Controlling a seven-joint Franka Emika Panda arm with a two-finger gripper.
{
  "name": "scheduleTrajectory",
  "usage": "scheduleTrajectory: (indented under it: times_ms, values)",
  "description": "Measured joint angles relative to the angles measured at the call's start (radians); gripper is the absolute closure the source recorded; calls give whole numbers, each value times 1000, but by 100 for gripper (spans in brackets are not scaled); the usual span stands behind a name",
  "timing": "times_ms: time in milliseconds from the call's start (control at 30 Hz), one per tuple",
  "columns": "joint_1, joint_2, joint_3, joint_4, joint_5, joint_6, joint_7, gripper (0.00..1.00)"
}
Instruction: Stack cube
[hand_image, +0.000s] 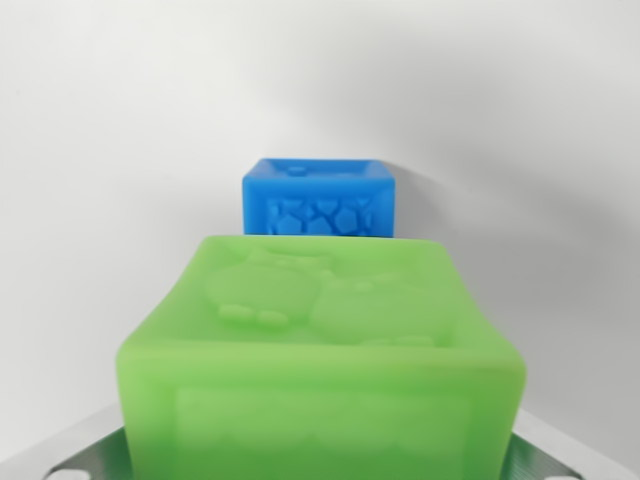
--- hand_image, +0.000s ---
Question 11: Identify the blue embossed cube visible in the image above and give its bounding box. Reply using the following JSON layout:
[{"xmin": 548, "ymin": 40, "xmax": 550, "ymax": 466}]
[{"xmin": 241, "ymin": 157, "xmax": 397, "ymax": 239}]

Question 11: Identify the green embossed cube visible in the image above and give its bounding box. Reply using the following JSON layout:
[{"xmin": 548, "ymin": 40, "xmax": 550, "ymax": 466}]
[{"xmin": 113, "ymin": 233, "xmax": 528, "ymax": 480}]

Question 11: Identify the gripper left finger with black rubber pad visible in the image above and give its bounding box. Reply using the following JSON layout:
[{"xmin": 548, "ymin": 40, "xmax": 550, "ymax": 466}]
[{"xmin": 43, "ymin": 402, "xmax": 130, "ymax": 480}]

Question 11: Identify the gripper right finger with black rubber pad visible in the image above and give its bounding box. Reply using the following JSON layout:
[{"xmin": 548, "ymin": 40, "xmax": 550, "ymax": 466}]
[{"xmin": 508, "ymin": 407, "xmax": 587, "ymax": 480}]

